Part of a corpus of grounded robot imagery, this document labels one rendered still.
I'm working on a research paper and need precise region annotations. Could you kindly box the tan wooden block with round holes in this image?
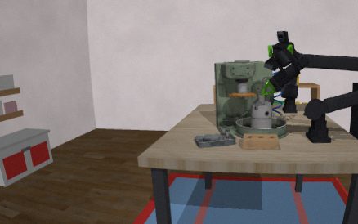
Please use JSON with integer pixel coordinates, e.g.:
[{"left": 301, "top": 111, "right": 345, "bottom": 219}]
[{"left": 243, "top": 134, "right": 279, "bottom": 150}]

